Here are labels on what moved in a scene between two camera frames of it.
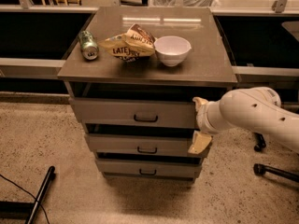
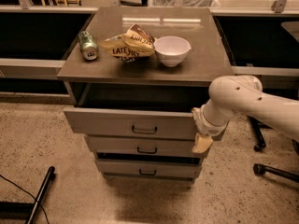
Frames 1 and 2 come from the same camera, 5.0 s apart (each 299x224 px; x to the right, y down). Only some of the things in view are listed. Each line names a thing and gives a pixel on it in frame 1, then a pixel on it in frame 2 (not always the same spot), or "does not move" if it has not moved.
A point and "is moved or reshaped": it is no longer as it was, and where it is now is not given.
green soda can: [89, 45] does not move
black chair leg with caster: [260, 142] does not move
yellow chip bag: [129, 46] does not move
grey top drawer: [135, 113] is moved or reshaped
